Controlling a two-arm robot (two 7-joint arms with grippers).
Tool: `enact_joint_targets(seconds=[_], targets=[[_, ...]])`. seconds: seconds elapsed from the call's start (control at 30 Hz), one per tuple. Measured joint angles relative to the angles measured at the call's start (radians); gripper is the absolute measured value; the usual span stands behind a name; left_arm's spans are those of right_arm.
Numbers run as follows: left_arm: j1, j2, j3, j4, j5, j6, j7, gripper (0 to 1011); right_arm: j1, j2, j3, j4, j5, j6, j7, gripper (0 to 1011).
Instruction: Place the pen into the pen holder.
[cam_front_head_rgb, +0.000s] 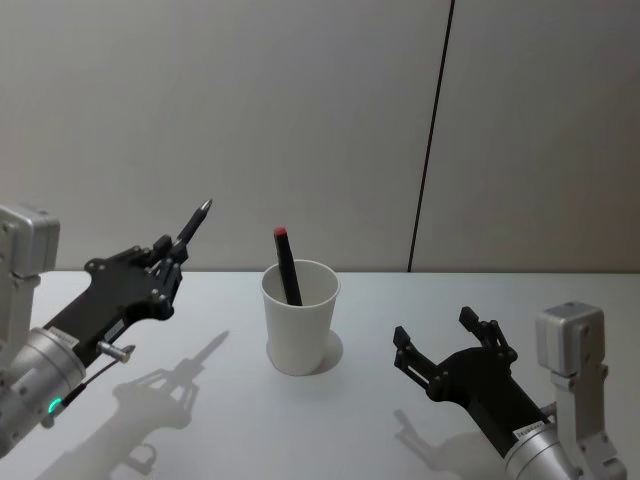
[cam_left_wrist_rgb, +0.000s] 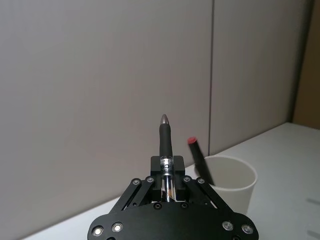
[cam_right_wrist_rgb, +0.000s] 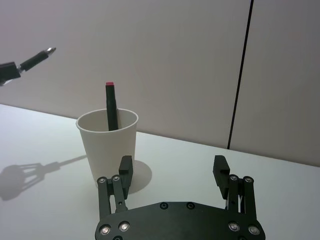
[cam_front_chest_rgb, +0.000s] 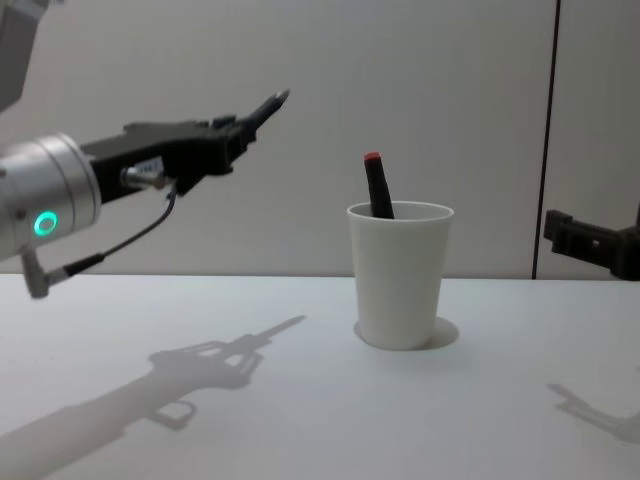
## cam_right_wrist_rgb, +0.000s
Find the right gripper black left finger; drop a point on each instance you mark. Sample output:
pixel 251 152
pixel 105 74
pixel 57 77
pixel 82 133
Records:
pixel 125 180

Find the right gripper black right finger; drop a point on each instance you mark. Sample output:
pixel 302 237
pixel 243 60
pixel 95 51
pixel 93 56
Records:
pixel 221 180

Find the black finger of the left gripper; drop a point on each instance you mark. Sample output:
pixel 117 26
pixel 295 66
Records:
pixel 8 71

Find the white paper cup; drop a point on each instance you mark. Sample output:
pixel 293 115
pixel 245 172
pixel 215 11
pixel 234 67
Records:
pixel 110 145

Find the black marker with red cap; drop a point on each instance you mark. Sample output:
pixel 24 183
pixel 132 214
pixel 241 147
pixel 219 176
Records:
pixel 111 110

